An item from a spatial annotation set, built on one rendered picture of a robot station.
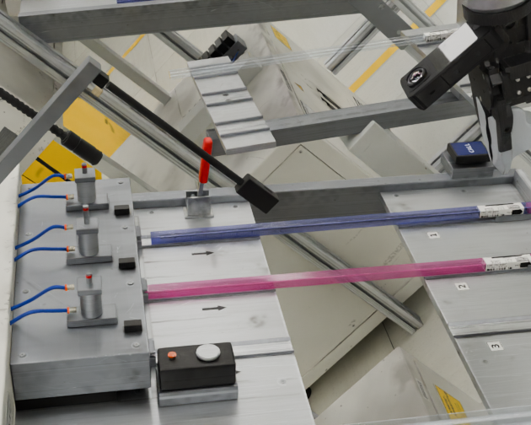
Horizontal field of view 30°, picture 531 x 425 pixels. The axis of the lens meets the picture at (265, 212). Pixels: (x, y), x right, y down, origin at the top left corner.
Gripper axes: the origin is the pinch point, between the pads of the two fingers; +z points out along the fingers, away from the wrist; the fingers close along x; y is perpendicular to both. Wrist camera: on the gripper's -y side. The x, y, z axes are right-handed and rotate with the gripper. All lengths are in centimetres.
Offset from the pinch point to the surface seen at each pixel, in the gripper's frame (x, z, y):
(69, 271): -2.4, -4.3, -49.1
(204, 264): 5.3, 5.5, -35.5
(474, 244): 5.1, 14.3, -2.6
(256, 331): -8.2, 6.6, -31.5
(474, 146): 21.9, 11.3, 3.9
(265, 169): 96, 51, -23
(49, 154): 284, 130, -102
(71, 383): -17, -1, -50
